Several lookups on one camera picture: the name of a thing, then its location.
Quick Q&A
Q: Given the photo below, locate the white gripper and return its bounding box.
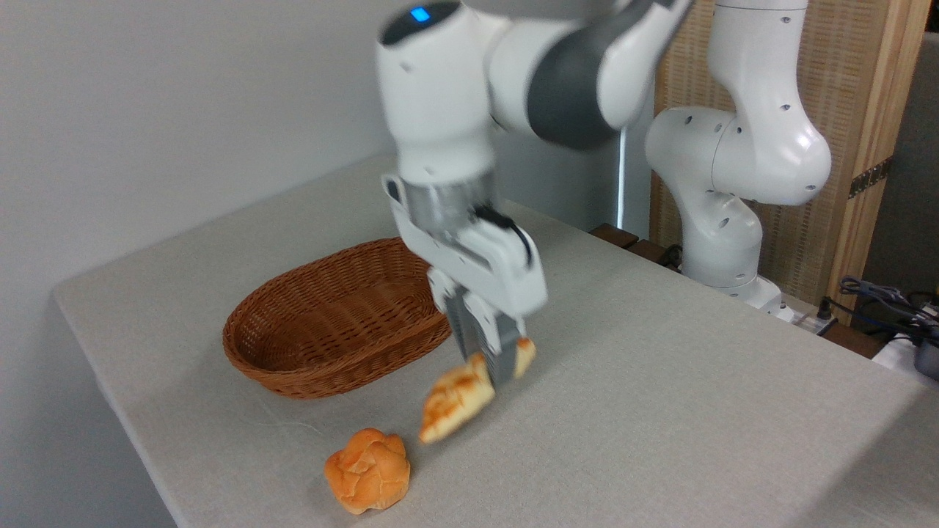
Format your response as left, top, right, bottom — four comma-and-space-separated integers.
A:
381, 175, 549, 388

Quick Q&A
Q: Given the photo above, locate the long braided bread loaf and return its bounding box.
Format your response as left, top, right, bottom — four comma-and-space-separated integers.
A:
418, 337, 537, 445

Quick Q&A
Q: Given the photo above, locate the brown oval wicker basket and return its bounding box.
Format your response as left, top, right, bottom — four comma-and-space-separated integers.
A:
222, 236, 454, 400

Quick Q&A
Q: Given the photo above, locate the round knotted bread roll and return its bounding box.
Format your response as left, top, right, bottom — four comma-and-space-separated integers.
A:
324, 428, 412, 516

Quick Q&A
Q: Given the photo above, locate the grey linen tablecloth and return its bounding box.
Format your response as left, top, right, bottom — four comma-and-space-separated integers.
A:
53, 153, 939, 528

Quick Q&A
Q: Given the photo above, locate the bright vertical window strip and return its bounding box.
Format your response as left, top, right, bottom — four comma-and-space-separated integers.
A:
618, 126, 632, 230

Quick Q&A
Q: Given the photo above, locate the metal screen hinge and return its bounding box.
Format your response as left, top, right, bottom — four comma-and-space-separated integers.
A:
849, 156, 894, 199

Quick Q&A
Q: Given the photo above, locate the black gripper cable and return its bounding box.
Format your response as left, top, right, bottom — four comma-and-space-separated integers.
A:
475, 205, 534, 269

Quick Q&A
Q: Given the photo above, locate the bundle of dark cables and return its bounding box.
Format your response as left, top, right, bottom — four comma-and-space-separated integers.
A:
838, 276, 939, 332

